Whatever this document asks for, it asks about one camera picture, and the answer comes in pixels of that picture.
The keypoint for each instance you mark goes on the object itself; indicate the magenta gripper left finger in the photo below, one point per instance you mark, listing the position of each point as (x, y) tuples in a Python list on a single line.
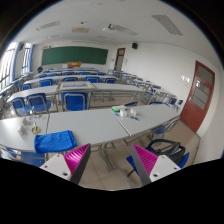
[(70, 166)]

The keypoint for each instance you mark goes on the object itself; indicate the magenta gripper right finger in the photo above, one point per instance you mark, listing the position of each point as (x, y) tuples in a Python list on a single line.
[(151, 167)]

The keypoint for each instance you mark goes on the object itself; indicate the blue folded towel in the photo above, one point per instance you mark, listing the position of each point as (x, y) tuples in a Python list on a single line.
[(54, 142)]

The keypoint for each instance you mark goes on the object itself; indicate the blue chair right of table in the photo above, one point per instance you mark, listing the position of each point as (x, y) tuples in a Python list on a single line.
[(159, 131)]

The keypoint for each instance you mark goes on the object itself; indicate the blue chair centre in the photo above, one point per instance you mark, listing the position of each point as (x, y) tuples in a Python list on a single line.
[(74, 101)]

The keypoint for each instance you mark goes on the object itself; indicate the red-brown near door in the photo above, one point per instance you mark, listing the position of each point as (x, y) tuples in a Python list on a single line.
[(199, 98)]

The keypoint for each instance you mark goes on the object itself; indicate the red-brown door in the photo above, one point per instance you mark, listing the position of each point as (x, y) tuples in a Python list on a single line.
[(119, 59), (199, 98)]

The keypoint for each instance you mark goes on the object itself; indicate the framed board on desk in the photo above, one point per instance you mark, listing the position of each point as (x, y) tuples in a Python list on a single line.
[(75, 85)]

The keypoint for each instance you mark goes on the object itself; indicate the blue chair far left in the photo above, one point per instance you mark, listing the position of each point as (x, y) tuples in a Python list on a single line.
[(19, 106)]

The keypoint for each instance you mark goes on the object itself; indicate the orange lectern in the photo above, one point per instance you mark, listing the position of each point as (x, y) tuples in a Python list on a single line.
[(73, 64)]

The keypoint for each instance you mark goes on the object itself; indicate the green chalkboard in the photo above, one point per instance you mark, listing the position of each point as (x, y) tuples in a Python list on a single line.
[(88, 55)]

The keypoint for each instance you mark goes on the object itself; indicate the red-brown far door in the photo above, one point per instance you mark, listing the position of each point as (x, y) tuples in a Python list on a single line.
[(119, 59)]

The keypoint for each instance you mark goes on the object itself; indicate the left window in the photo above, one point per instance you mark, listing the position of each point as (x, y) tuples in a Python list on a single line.
[(7, 65)]

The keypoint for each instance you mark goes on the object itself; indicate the ceiling projector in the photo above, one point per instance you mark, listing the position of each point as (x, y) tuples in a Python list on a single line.
[(108, 29)]

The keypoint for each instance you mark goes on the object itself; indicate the wall speaker black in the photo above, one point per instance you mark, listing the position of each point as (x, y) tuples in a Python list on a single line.
[(134, 45)]

